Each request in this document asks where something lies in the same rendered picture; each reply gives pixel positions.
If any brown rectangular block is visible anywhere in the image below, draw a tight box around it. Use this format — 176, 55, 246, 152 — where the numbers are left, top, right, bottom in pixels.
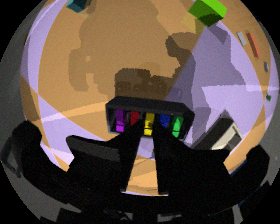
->
246, 32, 261, 57

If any teal rectangular block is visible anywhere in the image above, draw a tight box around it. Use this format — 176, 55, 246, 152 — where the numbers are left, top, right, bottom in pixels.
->
65, 0, 87, 14

